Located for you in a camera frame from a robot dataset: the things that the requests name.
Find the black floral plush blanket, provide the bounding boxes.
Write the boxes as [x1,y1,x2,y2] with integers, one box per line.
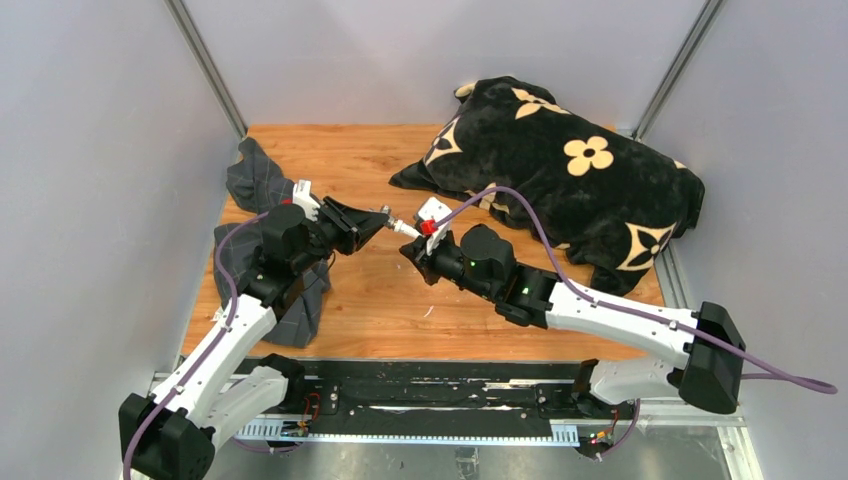
[390,76,706,296]

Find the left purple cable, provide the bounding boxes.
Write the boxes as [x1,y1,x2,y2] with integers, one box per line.
[122,211,270,480]

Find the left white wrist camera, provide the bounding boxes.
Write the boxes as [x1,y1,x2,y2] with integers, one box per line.
[292,179,322,221]

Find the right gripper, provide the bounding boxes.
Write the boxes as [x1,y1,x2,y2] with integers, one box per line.
[399,230,497,304]

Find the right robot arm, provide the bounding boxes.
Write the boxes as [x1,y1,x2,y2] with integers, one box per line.
[399,225,746,417]

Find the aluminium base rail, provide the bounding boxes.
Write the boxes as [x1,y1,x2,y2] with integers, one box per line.
[118,241,747,479]

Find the purple cable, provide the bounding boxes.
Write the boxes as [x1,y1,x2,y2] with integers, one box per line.
[122,211,270,480]
[421,186,839,460]

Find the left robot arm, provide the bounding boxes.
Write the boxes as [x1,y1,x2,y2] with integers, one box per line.
[118,195,390,479]

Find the left aluminium frame post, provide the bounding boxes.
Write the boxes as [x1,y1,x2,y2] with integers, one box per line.
[164,0,248,138]

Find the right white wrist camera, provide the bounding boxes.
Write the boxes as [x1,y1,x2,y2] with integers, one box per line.
[414,197,452,255]

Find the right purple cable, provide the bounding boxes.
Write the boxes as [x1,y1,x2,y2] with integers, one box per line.
[421,186,839,460]

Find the right aluminium frame post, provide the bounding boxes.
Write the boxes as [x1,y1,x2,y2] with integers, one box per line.
[631,0,725,141]

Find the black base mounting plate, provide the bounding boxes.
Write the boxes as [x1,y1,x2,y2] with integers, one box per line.
[223,356,684,440]

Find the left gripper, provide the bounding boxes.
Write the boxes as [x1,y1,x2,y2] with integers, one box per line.
[292,196,388,273]

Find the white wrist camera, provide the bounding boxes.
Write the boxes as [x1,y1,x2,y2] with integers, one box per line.
[292,179,322,221]
[414,197,452,255]

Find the metal tee pipe fitting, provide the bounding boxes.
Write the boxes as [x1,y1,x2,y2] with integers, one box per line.
[369,205,397,231]

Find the white plastic water faucet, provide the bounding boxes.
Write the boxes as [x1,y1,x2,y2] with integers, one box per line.
[391,219,422,239]

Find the grey checked cloth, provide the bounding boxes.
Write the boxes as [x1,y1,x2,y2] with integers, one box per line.
[213,137,331,348]

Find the aluminium frame post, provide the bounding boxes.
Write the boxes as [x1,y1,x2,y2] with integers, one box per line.
[631,0,725,141]
[164,0,248,138]

